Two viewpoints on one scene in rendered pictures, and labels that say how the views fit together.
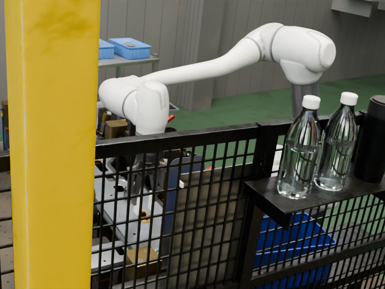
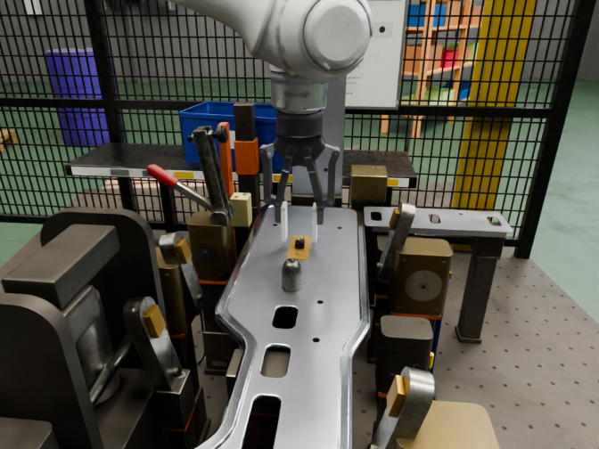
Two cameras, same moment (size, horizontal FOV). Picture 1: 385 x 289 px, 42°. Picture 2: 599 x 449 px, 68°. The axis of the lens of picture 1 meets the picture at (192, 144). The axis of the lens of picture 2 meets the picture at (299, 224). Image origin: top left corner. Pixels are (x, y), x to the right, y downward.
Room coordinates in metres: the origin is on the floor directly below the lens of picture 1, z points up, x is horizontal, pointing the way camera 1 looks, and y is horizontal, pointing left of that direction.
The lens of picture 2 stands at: (1.99, 0.58, 1.39)
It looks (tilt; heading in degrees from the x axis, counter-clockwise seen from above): 26 degrees down; 219
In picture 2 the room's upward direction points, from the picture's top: straight up
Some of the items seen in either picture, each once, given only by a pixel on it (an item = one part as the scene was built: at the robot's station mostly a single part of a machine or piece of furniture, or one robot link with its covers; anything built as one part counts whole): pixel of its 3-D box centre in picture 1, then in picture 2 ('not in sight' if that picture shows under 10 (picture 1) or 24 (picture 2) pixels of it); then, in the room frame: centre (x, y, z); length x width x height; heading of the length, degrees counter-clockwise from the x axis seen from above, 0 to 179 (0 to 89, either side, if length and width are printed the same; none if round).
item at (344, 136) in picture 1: (338, 141); not in sight; (0.95, -0.30, 1.53); 0.07 x 0.07 x 0.20
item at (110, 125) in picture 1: (118, 161); not in sight; (2.06, 0.33, 0.89); 0.12 x 0.08 x 0.38; 123
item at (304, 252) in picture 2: (142, 214); (299, 244); (1.44, 0.14, 1.01); 0.08 x 0.04 x 0.01; 33
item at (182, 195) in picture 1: (217, 233); (359, 48); (0.92, -0.08, 1.30); 0.23 x 0.02 x 0.31; 123
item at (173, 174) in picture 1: (183, 211); (317, 121); (1.21, 0.00, 1.17); 0.12 x 0.01 x 0.34; 123
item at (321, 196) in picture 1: (330, 166); not in sight; (0.97, -0.30, 1.46); 0.36 x 0.15 x 0.18; 123
